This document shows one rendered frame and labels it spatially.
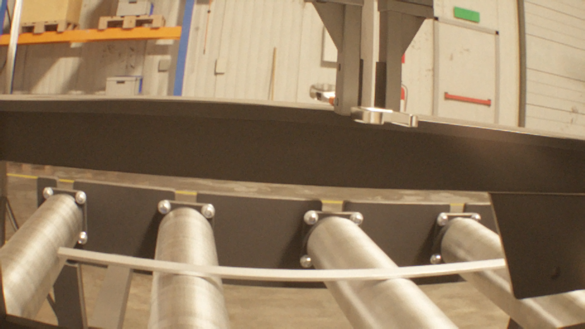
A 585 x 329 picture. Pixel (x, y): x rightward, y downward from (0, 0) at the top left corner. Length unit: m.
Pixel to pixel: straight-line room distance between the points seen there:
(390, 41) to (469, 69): 9.74
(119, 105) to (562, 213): 0.45
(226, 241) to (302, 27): 8.23
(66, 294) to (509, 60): 9.49
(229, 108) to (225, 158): 0.09
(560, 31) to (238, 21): 5.17
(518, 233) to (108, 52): 9.15
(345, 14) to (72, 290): 1.21
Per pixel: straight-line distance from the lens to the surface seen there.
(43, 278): 1.06
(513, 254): 0.71
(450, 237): 1.57
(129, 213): 1.58
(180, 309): 0.87
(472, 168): 0.68
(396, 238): 1.64
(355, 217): 1.58
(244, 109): 0.55
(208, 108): 0.55
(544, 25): 10.99
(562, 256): 0.75
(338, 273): 1.08
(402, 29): 0.54
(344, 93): 0.53
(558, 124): 11.08
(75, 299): 1.63
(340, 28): 0.53
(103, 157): 0.64
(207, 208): 1.54
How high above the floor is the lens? 1.20
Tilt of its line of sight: 7 degrees down
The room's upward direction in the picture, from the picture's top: 4 degrees clockwise
